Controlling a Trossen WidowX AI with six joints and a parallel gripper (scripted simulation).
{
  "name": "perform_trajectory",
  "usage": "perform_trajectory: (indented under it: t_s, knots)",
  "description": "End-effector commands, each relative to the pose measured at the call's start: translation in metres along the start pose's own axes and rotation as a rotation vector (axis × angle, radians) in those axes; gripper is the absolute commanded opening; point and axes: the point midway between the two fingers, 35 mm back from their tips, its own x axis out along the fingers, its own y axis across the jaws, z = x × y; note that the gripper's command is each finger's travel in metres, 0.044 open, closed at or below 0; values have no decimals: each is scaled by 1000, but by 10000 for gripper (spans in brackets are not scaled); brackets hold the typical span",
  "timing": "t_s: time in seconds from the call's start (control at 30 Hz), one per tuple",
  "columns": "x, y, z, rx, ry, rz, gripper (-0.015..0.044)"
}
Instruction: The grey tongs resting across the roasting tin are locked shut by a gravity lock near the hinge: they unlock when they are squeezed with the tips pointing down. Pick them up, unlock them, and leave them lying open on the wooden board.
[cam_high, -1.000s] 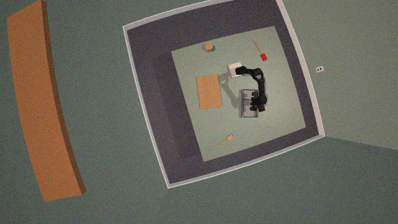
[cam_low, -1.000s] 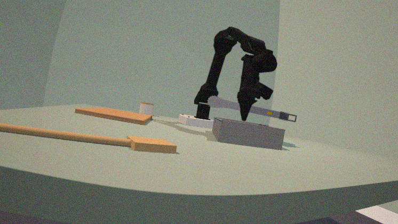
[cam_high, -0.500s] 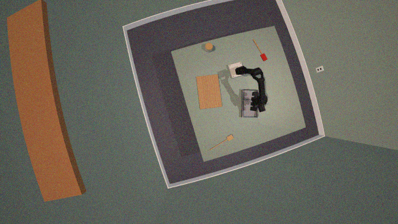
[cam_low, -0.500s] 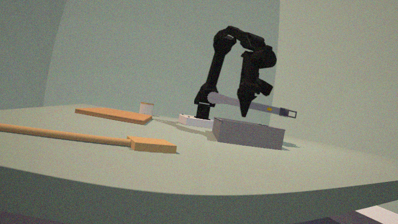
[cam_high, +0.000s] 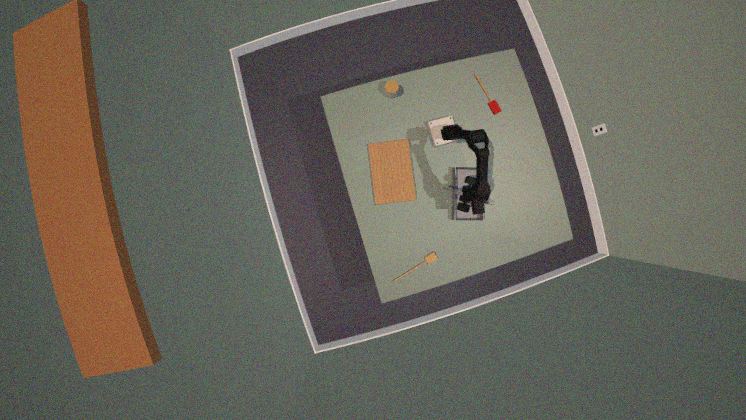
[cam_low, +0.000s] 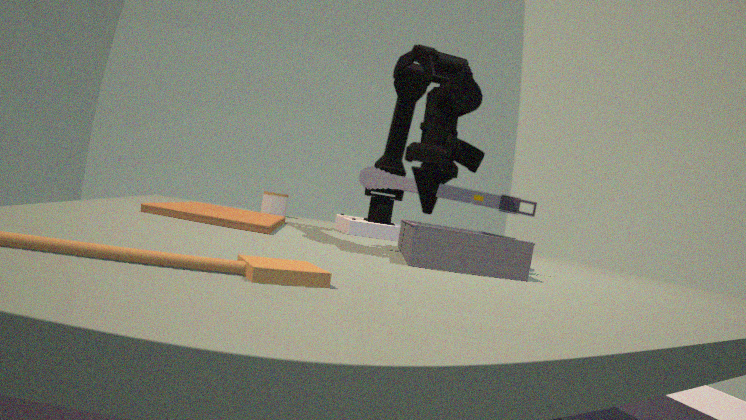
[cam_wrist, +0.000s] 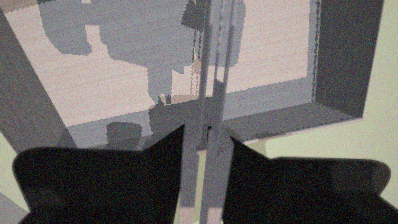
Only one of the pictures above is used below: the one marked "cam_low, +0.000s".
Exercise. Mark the light wooden board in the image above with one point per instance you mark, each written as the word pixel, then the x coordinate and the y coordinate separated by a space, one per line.
pixel 217 215

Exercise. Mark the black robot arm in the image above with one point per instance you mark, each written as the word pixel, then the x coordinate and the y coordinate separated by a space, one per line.
pixel 457 95

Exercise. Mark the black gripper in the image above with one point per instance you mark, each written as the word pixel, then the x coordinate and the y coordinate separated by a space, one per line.
pixel 435 168

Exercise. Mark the grey roasting tin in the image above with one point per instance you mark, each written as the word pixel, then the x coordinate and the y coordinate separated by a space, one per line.
pixel 464 251

